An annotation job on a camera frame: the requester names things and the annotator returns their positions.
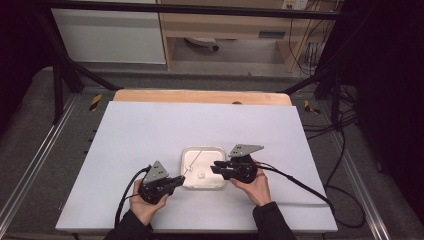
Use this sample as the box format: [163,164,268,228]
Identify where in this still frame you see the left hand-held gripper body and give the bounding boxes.
[138,160,174,205]

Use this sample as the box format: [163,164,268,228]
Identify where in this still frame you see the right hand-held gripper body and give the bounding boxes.
[228,143,265,184]

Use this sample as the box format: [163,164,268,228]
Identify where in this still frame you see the white square tray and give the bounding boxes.
[180,145,228,191]

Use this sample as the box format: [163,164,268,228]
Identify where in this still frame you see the thin wooden stick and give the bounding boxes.
[182,149,204,177]

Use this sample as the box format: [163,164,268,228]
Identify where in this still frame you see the person's left hand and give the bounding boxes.
[129,179,169,226]

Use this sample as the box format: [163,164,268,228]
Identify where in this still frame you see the person's right hand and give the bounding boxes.
[229,162,273,208]

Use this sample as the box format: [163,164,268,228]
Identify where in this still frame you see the white table board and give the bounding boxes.
[55,101,338,233]

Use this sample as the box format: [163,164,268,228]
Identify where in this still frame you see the wooden table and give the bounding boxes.
[113,89,293,107]

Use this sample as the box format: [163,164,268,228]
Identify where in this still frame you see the yellow black tape strip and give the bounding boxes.
[303,99,322,115]
[88,93,103,112]

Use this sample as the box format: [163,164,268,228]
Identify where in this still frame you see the black metal stand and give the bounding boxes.
[282,19,344,129]
[33,6,123,125]

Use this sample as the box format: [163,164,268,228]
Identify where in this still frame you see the office chair base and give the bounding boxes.
[184,37,220,52]

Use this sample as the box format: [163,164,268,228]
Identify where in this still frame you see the wooden desk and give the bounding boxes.
[156,0,342,74]

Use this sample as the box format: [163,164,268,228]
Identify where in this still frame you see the black metal crossbar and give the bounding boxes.
[39,0,343,21]

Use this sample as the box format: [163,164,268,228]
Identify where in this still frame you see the white cabinet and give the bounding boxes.
[49,0,167,65]

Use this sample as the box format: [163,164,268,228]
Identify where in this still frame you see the black curtain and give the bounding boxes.
[0,0,54,138]
[339,0,424,218]

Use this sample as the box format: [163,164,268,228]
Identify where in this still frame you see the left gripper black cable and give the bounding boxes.
[114,165,152,229]

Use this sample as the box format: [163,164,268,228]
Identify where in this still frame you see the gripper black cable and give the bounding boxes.
[256,162,367,229]
[114,165,152,229]

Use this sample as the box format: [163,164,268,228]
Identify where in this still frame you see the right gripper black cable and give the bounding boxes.
[256,162,367,229]

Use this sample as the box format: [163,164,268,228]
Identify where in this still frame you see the black floor cables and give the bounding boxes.
[301,84,360,188]

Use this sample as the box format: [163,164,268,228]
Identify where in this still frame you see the aluminium floor rail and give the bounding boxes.
[0,94,80,228]
[332,131,392,240]

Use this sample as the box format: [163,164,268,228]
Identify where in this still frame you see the black hanging cables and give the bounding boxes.
[287,0,336,77]

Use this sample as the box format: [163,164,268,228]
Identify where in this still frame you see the wall power outlet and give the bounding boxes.
[281,0,310,11]

